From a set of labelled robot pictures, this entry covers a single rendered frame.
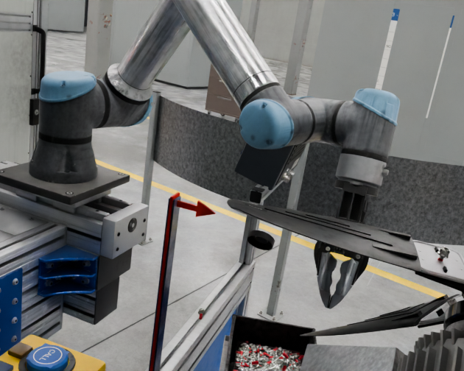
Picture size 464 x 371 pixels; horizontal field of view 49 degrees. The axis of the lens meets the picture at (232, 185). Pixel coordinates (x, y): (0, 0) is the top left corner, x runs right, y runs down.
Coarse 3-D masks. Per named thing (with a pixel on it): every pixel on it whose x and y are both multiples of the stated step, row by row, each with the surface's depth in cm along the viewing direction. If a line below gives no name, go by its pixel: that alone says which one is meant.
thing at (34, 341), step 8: (32, 336) 57; (32, 344) 55; (40, 344) 56; (56, 344) 56; (72, 352) 55; (0, 360) 52; (8, 360) 53; (16, 360) 53; (24, 360) 53; (72, 360) 54; (80, 360) 54; (88, 360) 54; (96, 360) 55; (16, 368) 52; (24, 368) 52; (72, 368) 53; (80, 368) 53; (88, 368) 53; (96, 368) 54; (104, 368) 54
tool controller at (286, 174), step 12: (300, 144) 133; (240, 156) 129; (252, 156) 127; (264, 156) 126; (276, 156) 125; (288, 156) 125; (300, 156) 148; (240, 168) 129; (252, 168) 128; (264, 168) 127; (276, 168) 126; (288, 168) 134; (252, 180) 129; (264, 180) 128; (276, 180) 127; (288, 180) 130
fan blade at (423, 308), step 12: (432, 300) 75; (444, 300) 72; (396, 312) 78; (408, 312) 74; (420, 312) 70; (348, 324) 86; (360, 324) 80; (372, 324) 77; (384, 324) 73; (396, 324) 71; (408, 324) 69
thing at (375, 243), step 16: (240, 208) 55; (272, 208) 63; (272, 224) 54; (288, 224) 57; (304, 224) 59; (320, 224) 61; (336, 224) 63; (352, 224) 65; (320, 240) 55; (336, 240) 57; (352, 240) 58; (368, 240) 60; (384, 240) 61; (400, 240) 63; (368, 256) 56; (384, 256) 57; (400, 256) 58; (416, 256) 58
